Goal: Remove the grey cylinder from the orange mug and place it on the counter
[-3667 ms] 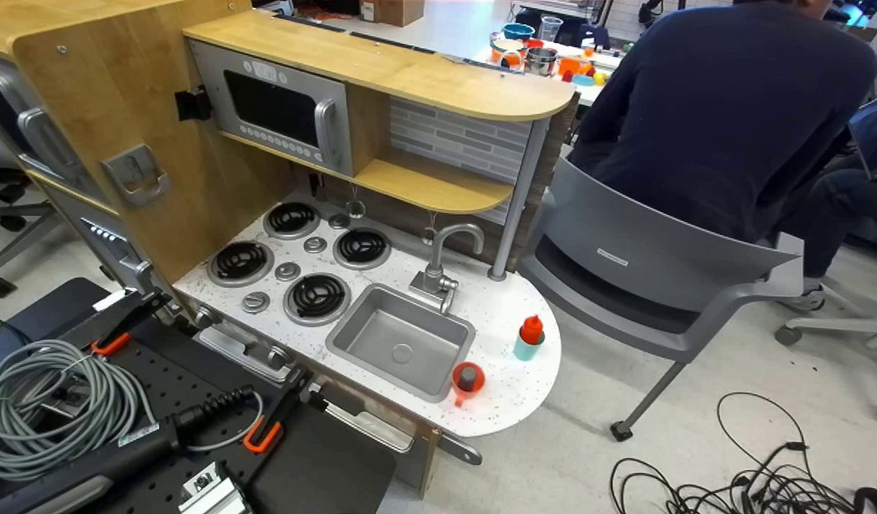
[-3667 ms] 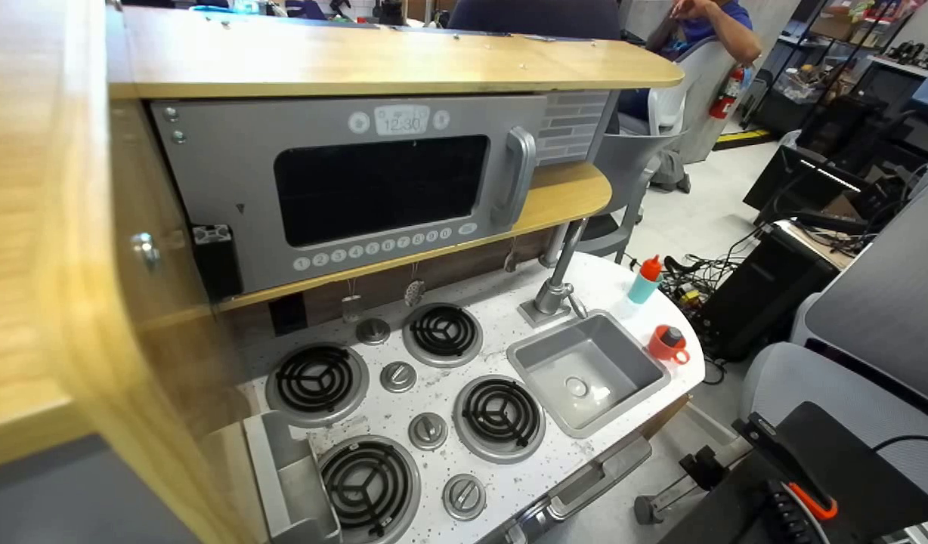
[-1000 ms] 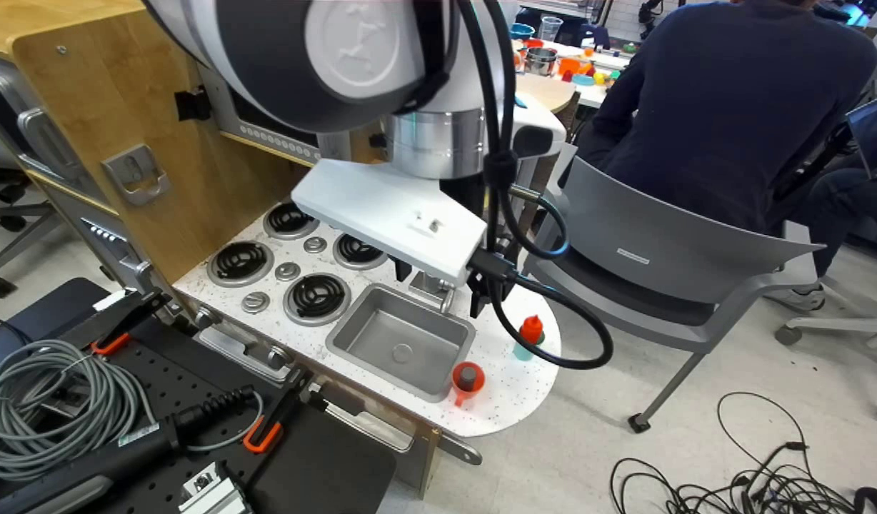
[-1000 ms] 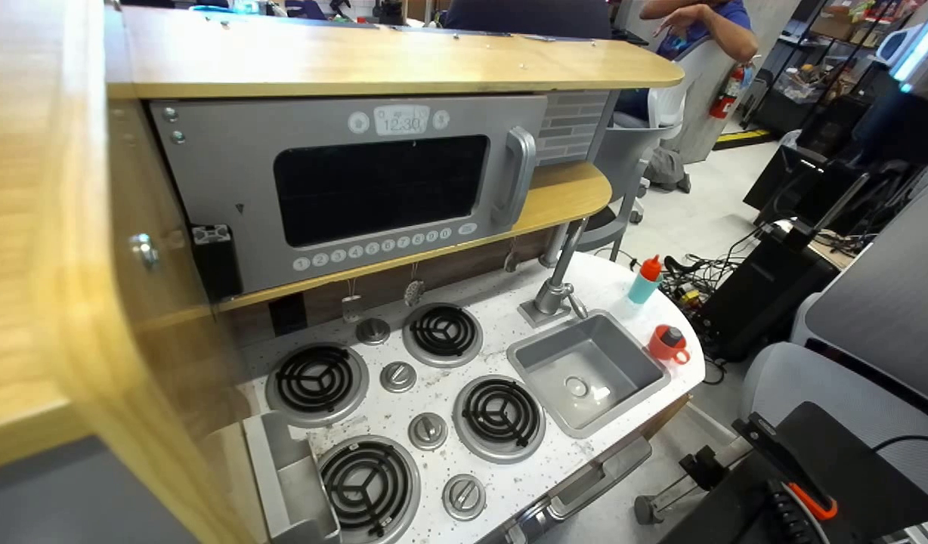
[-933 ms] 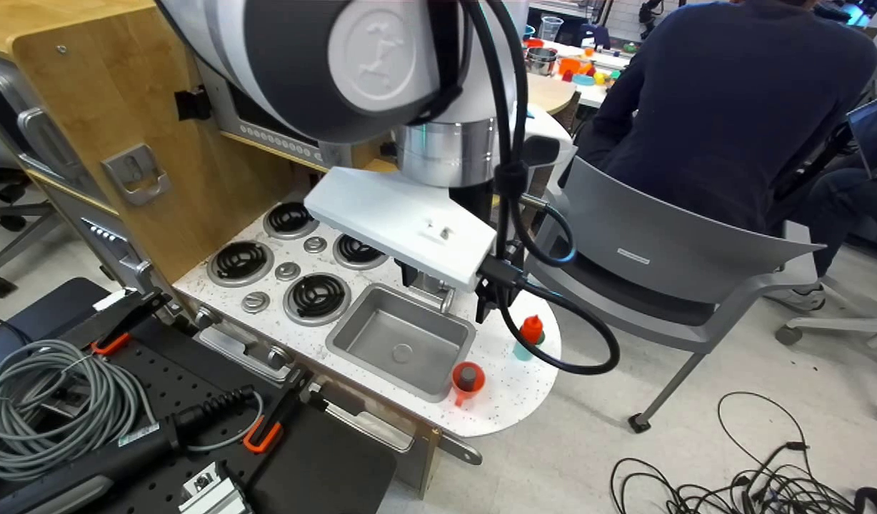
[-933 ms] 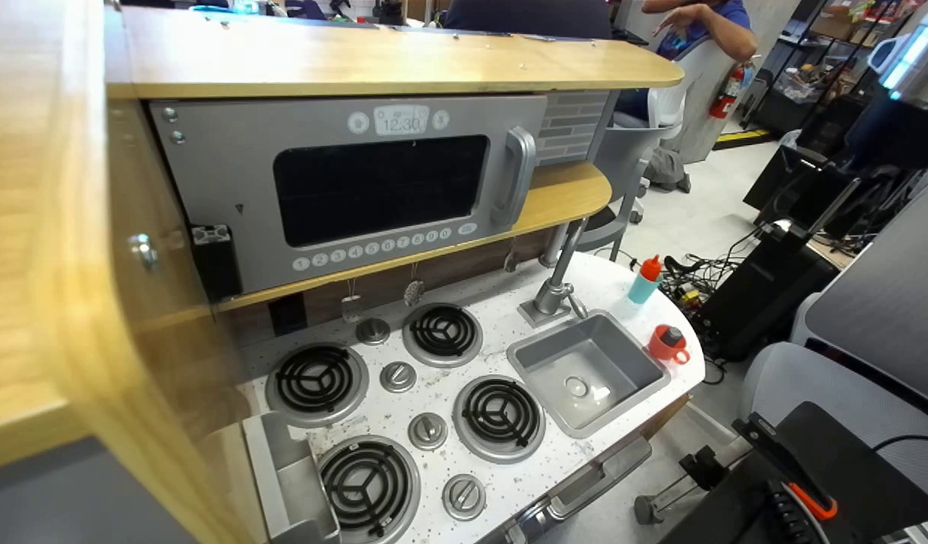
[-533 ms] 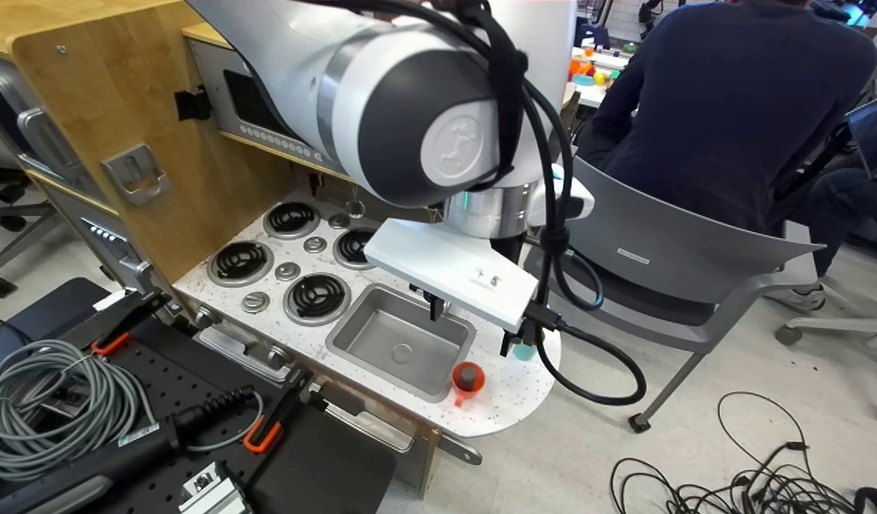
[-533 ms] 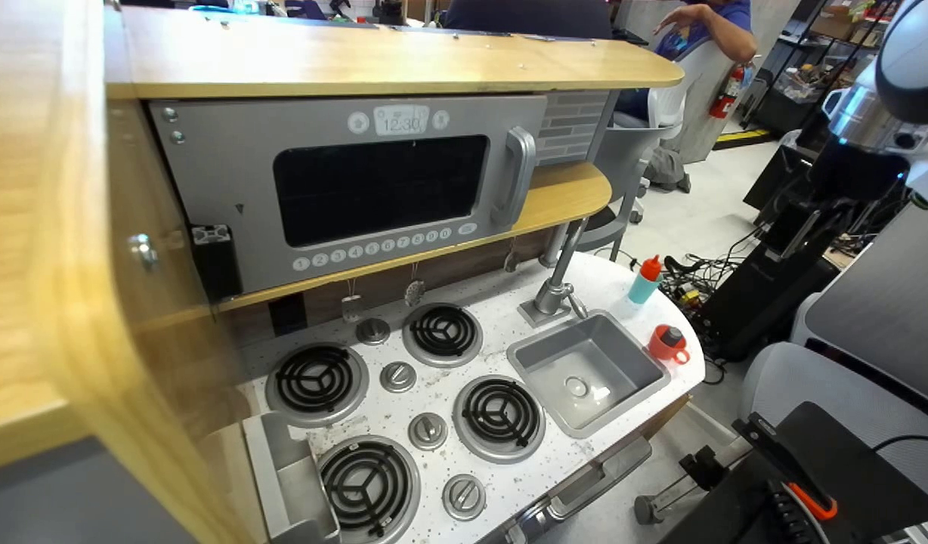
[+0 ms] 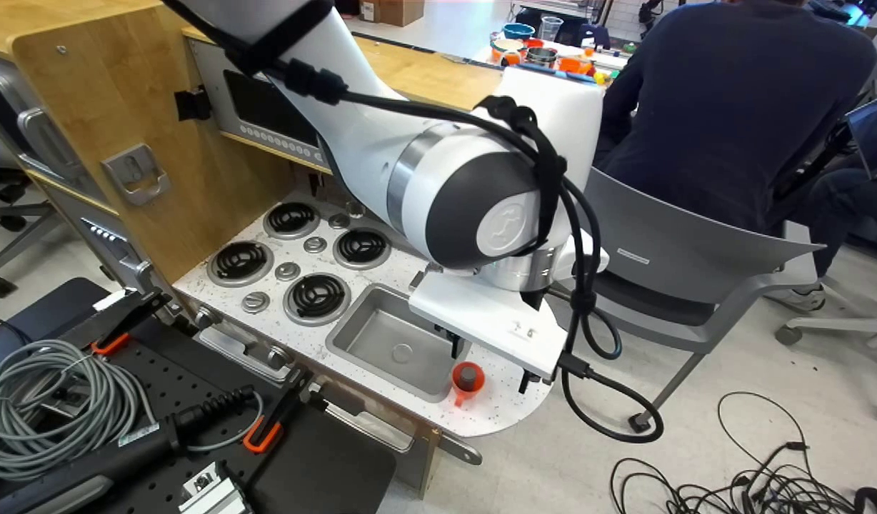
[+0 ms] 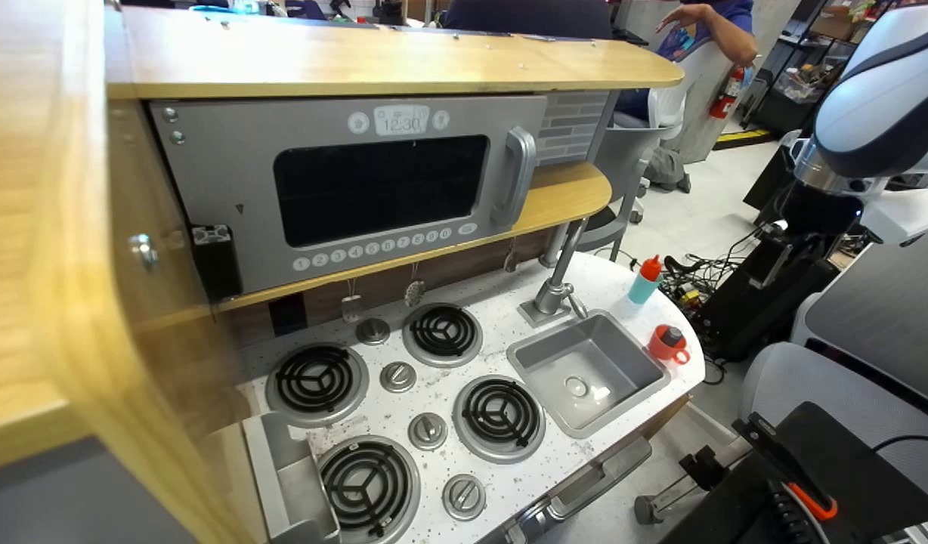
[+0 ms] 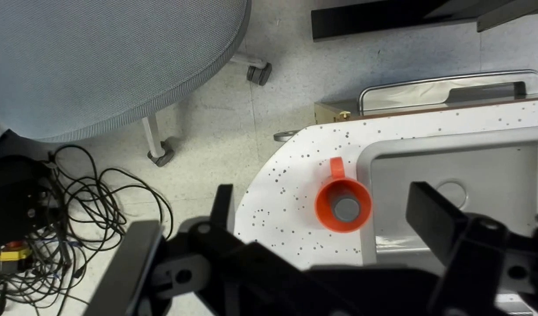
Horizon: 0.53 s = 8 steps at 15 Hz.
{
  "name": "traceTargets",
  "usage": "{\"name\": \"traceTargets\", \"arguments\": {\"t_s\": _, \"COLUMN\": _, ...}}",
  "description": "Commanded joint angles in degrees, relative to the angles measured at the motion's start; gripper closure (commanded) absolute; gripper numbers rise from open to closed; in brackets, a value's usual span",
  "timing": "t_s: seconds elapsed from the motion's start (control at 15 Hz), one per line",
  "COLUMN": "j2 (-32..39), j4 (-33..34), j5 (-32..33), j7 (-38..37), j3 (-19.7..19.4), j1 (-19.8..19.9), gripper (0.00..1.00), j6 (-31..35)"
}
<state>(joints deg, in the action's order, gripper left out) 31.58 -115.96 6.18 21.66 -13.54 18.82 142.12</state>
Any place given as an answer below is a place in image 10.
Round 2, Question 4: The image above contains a grey plastic chair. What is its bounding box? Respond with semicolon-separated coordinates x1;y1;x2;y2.
580;109;667;253

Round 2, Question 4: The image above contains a person in dark sweater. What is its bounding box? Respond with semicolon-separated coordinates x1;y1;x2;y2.
442;0;615;42

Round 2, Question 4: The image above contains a black clamp orange handle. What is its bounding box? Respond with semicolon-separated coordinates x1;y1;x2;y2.
631;410;843;527

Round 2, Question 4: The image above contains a silver stove knob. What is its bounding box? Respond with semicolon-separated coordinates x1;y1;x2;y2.
352;313;393;348
405;407;451;452
438;472;490;522
378;361;420;395

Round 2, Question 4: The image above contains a person in purple shirt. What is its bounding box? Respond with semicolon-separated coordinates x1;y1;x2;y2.
651;0;762;194

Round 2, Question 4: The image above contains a black floor cable tangle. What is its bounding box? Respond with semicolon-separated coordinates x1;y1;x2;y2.
661;223;790;313

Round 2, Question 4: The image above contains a black toy stove burner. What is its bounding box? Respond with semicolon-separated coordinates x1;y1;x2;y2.
399;299;485;368
318;436;422;544
264;340;372;427
451;372;546;465

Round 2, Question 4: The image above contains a grey toy sink basin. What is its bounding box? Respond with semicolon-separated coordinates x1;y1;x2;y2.
505;312;675;437

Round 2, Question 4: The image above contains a grey toy microwave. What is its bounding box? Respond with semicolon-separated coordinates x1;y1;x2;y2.
145;90;551;303

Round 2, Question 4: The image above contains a black equipment case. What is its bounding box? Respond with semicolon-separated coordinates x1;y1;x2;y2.
699;223;857;366

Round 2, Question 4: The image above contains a red fire extinguisher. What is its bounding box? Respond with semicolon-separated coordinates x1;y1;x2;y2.
706;64;747;121

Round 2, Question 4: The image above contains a black storage shelf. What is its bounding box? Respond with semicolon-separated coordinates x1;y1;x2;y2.
751;0;887;139

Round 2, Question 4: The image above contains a silver toy faucet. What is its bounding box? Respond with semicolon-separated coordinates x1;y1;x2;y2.
517;215;591;326

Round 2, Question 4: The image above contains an orange toy mug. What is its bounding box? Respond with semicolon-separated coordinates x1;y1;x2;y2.
646;324;692;368

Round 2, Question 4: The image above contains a wooden toy kitchen unit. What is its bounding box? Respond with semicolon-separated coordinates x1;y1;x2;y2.
0;0;706;544

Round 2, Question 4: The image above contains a teal bottle orange cap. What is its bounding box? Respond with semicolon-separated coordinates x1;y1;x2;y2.
624;253;666;307

